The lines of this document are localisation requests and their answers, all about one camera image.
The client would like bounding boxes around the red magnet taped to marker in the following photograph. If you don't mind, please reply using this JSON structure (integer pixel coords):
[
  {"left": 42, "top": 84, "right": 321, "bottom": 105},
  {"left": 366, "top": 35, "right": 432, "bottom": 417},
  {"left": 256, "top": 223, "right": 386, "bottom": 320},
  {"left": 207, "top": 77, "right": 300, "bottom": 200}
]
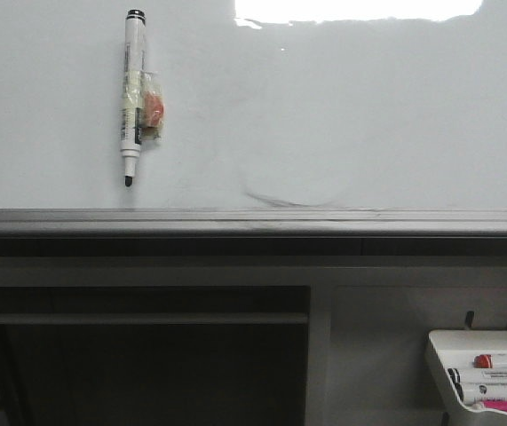
[{"left": 142, "top": 72, "right": 165, "bottom": 141}]

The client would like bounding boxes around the white whiteboard marker black tip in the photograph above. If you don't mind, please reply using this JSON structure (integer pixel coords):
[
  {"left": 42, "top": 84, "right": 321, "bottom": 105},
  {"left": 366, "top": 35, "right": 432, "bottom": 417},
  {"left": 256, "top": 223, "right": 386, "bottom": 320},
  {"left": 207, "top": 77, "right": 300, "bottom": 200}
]
[{"left": 120, "top": 9, "right": 147, "bottom": 187}]

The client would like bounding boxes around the grey whiteboard bottom ledge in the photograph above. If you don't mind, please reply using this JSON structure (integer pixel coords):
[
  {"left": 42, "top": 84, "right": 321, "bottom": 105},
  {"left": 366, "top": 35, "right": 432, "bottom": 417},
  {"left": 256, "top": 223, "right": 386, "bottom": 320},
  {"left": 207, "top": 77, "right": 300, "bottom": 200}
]
[{"left": 0, "top": 208, "right": 507, "bottom": 257}]

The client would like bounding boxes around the large white whiteboard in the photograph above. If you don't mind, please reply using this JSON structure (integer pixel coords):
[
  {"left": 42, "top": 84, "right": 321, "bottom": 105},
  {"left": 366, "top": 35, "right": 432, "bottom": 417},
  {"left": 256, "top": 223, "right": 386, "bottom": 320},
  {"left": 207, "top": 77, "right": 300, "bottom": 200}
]
[{"left": 0, "top": 1, "right": 507, "bottom": 210}]

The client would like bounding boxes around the grey horizontal bar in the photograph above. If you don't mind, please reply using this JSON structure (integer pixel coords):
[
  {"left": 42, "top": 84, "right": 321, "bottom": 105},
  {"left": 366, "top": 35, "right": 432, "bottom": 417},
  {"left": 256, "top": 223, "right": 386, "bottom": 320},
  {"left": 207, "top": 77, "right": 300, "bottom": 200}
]
[{"left": 0, "top": 312, "right": 308, "bottom": 326}]

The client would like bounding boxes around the left black tray hook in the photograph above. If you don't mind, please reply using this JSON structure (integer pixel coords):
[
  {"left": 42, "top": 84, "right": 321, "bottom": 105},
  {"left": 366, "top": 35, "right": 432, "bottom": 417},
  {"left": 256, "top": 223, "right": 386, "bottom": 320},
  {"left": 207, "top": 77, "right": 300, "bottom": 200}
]
[{"left": 463, "top": 311, "right": 475, "bottom": 330}]

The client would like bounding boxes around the upper black capped tray marker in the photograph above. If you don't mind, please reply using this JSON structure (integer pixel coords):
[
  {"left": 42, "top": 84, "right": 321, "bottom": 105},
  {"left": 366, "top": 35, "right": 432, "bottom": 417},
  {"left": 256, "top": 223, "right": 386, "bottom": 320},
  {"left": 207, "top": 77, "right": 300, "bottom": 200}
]
[{"left": 447, "top": 368, "right": 507, "bottom": 383}]

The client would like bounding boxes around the black capped tray marker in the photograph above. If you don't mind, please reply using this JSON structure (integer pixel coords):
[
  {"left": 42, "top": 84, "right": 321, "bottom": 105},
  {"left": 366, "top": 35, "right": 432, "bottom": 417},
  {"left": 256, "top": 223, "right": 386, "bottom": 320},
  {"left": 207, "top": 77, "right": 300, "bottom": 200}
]
[
  {"left": 447, "top": 368, "right": 507, "bottom": 383},
  {"left": 455, "top": 383, "right": 507, "bottom": 405}
]

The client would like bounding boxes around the white plastic marker tray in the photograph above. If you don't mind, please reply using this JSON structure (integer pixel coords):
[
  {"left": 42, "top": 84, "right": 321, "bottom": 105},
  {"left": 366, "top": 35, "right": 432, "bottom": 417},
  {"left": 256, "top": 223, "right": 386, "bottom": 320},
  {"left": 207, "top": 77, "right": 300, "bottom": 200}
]
[{"left": 426, "top": 330, "right": 507, "bottom": 425}]

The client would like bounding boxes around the red capped marker in tray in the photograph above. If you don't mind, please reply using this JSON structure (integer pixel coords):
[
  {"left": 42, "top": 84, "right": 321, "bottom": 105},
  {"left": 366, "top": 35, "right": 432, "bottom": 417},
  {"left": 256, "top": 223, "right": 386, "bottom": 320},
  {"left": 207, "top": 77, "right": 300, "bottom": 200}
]
[{"left": 473, "top": 353, "right": 507, "bottom": 368}]

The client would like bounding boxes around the lower black capped tray marker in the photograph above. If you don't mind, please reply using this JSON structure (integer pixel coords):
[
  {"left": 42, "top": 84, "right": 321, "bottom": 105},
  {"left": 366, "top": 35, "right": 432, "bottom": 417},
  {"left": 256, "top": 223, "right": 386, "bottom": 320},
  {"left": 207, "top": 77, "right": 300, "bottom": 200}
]
[{"left": 455, "top": 383, "right": 507, "bottom": 405}]

